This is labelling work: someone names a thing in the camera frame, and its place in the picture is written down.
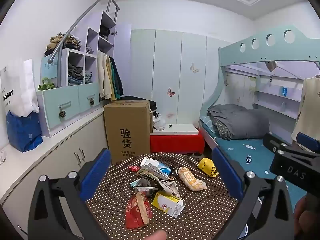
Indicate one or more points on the green garment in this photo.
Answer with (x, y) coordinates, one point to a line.
(115, 75)

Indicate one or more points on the pile of brown clothes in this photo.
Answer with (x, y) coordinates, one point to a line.
(62, 42)

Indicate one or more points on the small teal drawer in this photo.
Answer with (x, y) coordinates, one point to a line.
(88, 93)

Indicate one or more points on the white stepped shelf unit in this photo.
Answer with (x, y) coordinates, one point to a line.
(93, 37)

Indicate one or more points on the white shopping bag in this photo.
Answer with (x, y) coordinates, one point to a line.
(17, 87)

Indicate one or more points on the person's right hand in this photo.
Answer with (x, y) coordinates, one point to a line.
(307, 217)

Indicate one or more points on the white wardrobe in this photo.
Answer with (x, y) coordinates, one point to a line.
(167, 60)

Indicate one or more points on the green plant decoration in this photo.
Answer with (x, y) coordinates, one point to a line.
(46, 85)

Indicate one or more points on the black bag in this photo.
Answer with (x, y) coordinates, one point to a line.
(142, 99)

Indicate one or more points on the yellow smiley bag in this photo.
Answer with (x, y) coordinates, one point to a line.
(206, 166)

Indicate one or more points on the light blue paper note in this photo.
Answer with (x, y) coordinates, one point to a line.
(48, 67)

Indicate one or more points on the blue plastic bag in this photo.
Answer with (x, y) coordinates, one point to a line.
(22, 132)

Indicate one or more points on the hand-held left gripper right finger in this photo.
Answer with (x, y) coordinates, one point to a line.
(226, 173)

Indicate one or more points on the red bench with white top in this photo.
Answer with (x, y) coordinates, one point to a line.
(175, 142)

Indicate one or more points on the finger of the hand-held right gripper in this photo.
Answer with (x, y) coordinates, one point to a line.
(272, 141)
(307, 140)

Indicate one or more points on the yellow white carton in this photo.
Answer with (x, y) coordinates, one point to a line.
(167, 203)

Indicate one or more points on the large cardboard box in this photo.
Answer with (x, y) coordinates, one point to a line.
(127, 127)

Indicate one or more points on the black garment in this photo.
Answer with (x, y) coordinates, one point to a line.
(120, 82)

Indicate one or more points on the folded dark clothes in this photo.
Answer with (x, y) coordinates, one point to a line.
(75, 71)

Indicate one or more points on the white plastic bag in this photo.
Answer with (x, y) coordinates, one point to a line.
(159, 123)

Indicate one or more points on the white counter cabinet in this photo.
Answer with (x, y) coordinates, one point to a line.
(50, 155)

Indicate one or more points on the small blue box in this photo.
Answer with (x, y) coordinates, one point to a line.
(284, 91)

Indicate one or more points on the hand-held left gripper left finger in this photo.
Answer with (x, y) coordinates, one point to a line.
(96, 171)

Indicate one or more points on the red snack wrapper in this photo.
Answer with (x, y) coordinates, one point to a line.
(136, 210)

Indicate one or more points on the blue bed sheet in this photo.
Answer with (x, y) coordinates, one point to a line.
(245, 150)

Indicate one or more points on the hanging cream shirt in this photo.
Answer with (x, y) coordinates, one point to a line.
(306, 110)

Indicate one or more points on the crushed grey green carton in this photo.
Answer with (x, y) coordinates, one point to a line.
(141, 183)

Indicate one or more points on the teal bunk bed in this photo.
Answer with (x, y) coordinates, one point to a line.
(260, 52)

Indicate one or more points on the pale butterfly sticker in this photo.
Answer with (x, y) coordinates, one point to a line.
(194, 68)

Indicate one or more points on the person's left hand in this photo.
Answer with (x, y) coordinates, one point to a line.
(152, 235)

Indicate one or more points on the pinecone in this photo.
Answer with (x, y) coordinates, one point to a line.
(92, 102)
(62, 114)

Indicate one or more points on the red butterfly sticker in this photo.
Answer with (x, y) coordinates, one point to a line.
(170, 92)

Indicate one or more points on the black clothes in cubby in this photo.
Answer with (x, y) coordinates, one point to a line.
(104, 31)

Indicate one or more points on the large teal drawer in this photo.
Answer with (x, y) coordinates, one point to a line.
(62, 105)

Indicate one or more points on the folded jeans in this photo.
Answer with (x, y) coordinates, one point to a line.
(88, 77)

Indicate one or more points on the brown dotted tablecloth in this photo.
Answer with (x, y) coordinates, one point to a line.
(210, 210)

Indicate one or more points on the white paper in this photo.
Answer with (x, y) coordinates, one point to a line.
(171, 188)

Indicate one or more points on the khaki jacket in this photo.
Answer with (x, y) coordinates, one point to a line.
(111, 82)

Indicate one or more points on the black snack wrapper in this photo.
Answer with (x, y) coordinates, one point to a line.
(172, 177)

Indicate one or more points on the blue white carton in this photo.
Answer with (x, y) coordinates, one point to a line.
(160, 170)

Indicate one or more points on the orange snack packet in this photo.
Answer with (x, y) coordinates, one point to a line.
(191, 178)

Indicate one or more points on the grey duvet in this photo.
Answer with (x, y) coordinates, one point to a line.
(240, 122)

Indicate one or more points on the small red candy wrapper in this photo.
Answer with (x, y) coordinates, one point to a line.
(133, 168)

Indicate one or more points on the grey metal handrail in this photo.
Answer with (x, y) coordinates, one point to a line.
(75, 25)

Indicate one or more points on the cream hoodie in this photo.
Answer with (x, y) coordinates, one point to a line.
(101, 75)

